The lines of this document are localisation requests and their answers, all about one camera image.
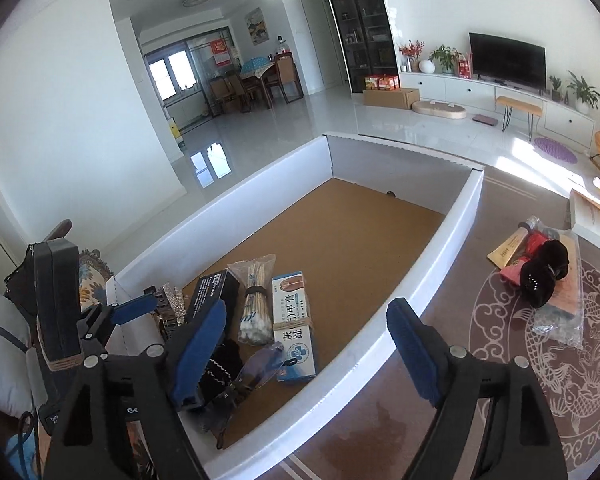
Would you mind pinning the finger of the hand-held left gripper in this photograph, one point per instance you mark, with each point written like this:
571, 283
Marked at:
135, 306

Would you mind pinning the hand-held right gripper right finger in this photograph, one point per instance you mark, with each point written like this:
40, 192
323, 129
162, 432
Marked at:
415, 350

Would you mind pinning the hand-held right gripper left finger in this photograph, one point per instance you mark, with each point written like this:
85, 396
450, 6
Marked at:
200, 350

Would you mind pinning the black velvet bow white stitching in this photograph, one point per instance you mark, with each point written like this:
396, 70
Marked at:
225, 365

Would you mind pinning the rhinestone hair claw clip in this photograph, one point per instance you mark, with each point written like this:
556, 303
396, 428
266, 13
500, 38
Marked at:
172, 310

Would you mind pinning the black rectangular box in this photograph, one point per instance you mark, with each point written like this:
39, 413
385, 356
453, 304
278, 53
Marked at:
210, 292

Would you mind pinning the clear glasses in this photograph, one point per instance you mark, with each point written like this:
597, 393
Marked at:
262, 362

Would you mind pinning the bag of cotton swabs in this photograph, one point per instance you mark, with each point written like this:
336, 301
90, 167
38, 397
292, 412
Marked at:
255, 310

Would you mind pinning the white blue ointment box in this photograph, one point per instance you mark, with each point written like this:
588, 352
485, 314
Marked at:
292, 340

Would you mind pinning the large white cardboard box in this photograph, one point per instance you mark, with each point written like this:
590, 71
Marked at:
340, 160

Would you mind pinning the floral cushion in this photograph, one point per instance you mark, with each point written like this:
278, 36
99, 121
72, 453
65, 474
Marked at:
94, 277

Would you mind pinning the cream tube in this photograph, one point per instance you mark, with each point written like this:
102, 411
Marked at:
507, 252

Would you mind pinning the grey cushion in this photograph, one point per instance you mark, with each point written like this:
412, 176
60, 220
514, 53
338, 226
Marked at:
5, 350

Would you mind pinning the black velvet scrunchie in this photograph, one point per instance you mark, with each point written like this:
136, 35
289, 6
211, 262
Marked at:
540, 275

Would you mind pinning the clear plastic bag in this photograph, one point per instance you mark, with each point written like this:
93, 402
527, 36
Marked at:
560, 325

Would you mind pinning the white flat box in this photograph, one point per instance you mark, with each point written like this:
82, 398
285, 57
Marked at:
590, 220

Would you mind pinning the wooden dining chair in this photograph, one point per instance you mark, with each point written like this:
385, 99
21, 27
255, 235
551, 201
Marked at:
225, 92
286, 77

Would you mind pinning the window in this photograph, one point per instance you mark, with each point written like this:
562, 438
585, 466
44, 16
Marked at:
172, 75

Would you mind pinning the oval beige scratching pad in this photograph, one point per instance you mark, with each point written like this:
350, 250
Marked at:
439, 110

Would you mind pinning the purple round mat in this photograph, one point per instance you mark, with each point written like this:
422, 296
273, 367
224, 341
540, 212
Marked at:
555, 150

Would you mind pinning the brown cardboard box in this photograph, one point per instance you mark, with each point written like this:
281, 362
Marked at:
390, 98

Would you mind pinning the white television cabinet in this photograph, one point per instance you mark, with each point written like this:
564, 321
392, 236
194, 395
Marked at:
460, 90

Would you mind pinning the red door poster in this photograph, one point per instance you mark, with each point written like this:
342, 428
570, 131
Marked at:
220, 52

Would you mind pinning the wooden bench hairpin legs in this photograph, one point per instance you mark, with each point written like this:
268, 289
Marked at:
517, 102

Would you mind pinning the dining table blue cloth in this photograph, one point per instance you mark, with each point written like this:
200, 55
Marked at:
255, 66

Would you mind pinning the orange snack boxes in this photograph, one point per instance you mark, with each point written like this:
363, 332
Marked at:
380, 82

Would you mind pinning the round white vase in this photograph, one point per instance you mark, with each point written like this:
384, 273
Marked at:
426, 66

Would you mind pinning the red gift box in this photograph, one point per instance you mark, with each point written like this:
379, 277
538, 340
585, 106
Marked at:
464, 66

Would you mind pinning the bushy green potted plant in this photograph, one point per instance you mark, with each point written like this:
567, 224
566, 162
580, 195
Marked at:
443, 57

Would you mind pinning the small potted plant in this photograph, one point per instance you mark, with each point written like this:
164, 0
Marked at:
555, 90

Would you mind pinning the red flowers in vase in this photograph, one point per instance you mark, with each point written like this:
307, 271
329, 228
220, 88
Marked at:
411, 52

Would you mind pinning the black television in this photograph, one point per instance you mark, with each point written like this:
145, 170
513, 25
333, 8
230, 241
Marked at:
505, 60

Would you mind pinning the large potted plant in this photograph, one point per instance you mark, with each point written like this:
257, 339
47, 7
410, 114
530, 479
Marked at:
582, 92

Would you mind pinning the white door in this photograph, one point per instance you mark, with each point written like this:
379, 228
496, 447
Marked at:
322, 45

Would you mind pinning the black glass display cabinet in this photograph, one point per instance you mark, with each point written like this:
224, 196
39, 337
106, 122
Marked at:
365, 20

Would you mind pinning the framed wall painting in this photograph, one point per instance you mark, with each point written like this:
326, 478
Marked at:
256, 25

